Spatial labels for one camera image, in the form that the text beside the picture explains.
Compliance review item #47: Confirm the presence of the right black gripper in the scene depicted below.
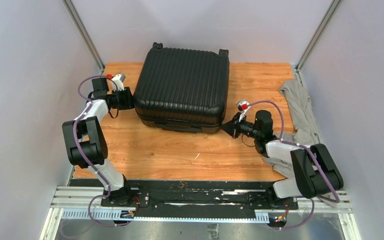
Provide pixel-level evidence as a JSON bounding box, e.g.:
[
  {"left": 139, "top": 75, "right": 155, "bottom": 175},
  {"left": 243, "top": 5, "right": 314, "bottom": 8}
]
[{"left": 219, "top": 112, "right": 261, "bottom": 140}]

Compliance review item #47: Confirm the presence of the black suitcase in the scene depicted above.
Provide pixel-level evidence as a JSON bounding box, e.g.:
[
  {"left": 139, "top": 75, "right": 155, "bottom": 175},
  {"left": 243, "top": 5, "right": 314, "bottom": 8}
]
[{"left": 133, "top": 42, "right": 230, "bottom": 134}]

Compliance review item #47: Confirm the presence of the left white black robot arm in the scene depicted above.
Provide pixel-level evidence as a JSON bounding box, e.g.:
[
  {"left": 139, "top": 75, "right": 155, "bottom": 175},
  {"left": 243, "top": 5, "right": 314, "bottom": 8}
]
[{"left": 62, "top": 73, "right": 134, "bottom": 207}]

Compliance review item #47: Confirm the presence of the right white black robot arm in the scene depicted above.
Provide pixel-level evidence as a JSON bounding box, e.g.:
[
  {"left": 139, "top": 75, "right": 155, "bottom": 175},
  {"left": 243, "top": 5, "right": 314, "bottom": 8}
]
[{"left": 220, "top": 110, "right": 344, "bottom": 209}]

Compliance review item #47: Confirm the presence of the grey shirt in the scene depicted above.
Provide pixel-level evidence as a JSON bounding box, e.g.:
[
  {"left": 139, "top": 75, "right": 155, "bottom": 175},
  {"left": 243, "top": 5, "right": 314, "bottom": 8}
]
[{"left": 262, "top": 79, "right": 321, "bottom": 178}]

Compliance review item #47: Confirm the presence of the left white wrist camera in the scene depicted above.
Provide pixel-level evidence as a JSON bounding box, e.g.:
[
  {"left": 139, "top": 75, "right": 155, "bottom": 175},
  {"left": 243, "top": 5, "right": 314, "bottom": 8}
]
[{"left": 106, "top": 73, "right": 126, "bottom": 92}]

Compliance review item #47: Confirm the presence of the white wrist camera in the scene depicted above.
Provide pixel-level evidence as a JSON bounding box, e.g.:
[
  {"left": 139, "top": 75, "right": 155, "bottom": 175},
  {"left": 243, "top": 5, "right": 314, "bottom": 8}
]
[
  {"left": 106, "top": 73, "right": 126, "bottom": 92},
  {"left": 236, "top": 99, "right": 250, "bottom": 122}
]

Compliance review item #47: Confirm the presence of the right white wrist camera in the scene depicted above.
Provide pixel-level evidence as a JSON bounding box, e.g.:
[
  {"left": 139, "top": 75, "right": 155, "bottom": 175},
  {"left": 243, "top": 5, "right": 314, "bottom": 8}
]
[{"left": 236, "top": 99, "right": 250, "bottom": 122}]

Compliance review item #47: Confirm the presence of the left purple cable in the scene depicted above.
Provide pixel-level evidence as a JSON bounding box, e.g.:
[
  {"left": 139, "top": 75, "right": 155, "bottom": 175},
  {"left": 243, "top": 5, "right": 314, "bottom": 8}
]
[{"left": 72, "top": 75, "right": 130, "bottom": 228}]

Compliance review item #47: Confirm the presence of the purple cable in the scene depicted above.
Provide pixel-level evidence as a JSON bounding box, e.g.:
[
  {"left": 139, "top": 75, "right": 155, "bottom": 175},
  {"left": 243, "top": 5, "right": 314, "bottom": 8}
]
[
  {"left": 246, "top": 100, "right": 341, "bottom": 231},
  {"left": 72, "top": 75, "right": 130, "bottom": 228}
]

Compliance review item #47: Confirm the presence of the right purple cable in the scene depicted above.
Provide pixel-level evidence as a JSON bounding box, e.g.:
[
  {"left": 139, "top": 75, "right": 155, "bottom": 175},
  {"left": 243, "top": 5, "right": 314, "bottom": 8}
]
[{"left": 246, "top": 100, "right": 341, "bottom": 231}]

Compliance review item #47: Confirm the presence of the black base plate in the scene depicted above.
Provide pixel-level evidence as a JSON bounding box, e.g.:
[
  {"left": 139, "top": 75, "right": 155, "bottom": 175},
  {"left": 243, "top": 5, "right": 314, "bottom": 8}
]
[{"left": 69, "top": 178, "right": 300, "bottom": 220}]

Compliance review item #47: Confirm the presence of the left aluminium corner post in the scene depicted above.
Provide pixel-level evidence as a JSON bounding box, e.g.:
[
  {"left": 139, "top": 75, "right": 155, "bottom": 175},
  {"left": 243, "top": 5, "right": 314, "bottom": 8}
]
[{"left": 62, "top": 0, "right": 105, "bottom": 73}]

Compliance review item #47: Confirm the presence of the aluminium corner post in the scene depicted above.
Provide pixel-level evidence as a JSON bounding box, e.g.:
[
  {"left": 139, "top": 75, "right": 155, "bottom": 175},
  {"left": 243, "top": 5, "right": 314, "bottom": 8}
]
[
  {"left": 62, "top": 0, "right": 105, "bottom": 73},
  {"left": 295, "top": 0, "right": 343, "bottom": 72}
]

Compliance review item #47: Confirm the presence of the aluminium rail frame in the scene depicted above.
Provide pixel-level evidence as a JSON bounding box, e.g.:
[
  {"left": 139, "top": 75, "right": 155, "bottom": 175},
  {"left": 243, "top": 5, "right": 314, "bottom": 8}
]
[{"left": 40, "top": 179, "right": 361, "bottom": 240}]

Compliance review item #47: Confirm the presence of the right aluminium corner post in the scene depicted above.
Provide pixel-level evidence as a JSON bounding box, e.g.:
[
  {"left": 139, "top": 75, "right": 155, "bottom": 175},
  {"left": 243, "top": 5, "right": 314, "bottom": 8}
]
[{"left": 295, "top": 0, "right": 343, "bottom": 72}]

